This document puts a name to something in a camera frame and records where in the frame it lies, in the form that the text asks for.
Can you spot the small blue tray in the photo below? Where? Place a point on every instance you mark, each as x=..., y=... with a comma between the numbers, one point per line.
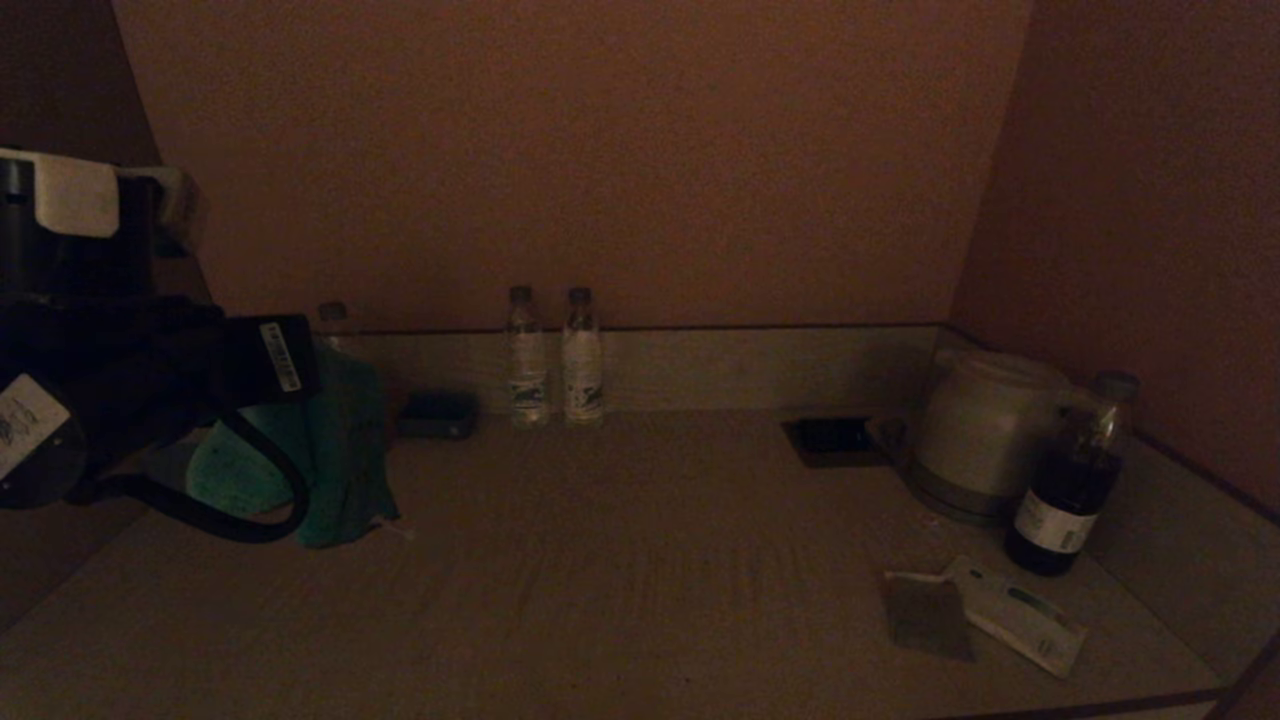
x=438, y=416

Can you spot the black white-capped wrist camera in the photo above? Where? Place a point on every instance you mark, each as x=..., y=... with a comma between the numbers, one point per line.
x=70, y=230

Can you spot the dark cola bottle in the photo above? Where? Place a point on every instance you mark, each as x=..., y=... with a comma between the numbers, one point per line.
x=1065, y=500

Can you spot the clear water bottle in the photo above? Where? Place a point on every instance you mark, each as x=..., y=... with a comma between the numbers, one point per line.
x=527, y=370
x=583, y=370

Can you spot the black recessed socket panel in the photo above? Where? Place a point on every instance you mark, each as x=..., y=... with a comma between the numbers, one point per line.
x=835, y=441

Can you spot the green fluffy cloth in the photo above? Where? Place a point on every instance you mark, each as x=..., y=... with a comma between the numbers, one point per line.
x=340, y=460

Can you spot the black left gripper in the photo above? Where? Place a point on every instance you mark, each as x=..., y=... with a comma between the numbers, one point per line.
x=150, y=370

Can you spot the amber tea bottle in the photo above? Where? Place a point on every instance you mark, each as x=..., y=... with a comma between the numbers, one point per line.
x=333, y=315

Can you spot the white electric kettle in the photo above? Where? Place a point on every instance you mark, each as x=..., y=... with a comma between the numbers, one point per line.
x=980, y=425

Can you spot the grey tea bag sachet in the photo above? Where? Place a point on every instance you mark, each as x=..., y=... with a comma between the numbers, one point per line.
x=927, y=620

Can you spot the white paper sachet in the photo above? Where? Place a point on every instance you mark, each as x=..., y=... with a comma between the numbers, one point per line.
x=1030, y=620

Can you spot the grey kettle base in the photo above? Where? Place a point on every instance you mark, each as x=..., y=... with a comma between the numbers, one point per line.
x=945, y=498

